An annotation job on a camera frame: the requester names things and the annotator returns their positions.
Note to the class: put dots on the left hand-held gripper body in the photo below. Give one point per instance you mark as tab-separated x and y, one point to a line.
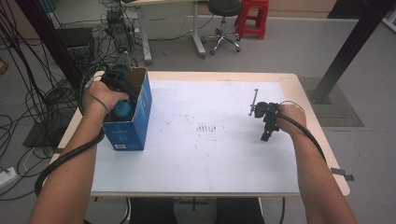
118	79

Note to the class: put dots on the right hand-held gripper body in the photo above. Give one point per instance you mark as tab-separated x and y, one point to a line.
267	111

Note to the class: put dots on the blue bottle with white cap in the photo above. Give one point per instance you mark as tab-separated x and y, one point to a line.
123	109

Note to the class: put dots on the blue cardboard box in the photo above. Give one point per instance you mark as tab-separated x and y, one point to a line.
134	133

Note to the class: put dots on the person's right hand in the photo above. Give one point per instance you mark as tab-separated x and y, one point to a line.
292	119

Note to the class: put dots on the person's left hand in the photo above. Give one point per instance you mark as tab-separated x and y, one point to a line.
101	96

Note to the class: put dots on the black computer tower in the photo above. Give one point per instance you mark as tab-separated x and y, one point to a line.
120	34

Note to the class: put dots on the black flat case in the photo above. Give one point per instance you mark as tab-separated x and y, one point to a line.
74	39

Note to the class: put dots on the grey floor mat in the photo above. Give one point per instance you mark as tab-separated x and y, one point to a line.
339	115

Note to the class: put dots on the white table mat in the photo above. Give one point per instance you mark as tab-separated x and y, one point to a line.
202	161

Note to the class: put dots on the white desk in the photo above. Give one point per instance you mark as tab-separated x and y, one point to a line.
196	37

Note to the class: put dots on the person's right leg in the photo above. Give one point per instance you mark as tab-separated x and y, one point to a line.
239	211

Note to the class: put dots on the person's leg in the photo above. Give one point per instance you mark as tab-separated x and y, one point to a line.
239	211
151	211

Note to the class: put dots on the red plastic stool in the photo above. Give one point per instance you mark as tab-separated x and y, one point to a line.
252	26

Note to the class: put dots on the dark floor plate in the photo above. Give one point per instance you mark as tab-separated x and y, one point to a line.
40	137

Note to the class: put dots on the black slanted metal stand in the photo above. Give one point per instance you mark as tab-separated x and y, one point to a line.
348	46

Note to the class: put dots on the beige cabinet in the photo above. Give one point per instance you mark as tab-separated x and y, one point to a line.
299	6

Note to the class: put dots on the black swivel stool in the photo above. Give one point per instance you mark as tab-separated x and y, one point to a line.
223	7

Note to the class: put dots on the brown object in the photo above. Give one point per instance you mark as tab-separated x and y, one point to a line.
3	66

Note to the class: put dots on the person's left leg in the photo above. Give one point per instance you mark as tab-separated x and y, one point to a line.
151	211

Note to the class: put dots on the white power strip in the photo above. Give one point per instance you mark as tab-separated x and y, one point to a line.
7	178

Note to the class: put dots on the grey metal bracket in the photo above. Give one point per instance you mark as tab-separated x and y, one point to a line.
339	171

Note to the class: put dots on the black metal post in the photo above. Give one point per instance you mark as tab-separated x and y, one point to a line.
46	34

